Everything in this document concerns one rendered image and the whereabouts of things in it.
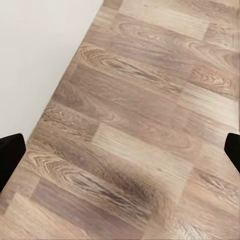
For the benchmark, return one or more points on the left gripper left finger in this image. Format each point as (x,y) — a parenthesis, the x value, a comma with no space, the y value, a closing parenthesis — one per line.
(12,149)

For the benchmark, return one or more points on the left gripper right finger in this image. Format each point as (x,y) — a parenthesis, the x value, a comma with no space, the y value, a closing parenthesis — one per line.
(232,149)

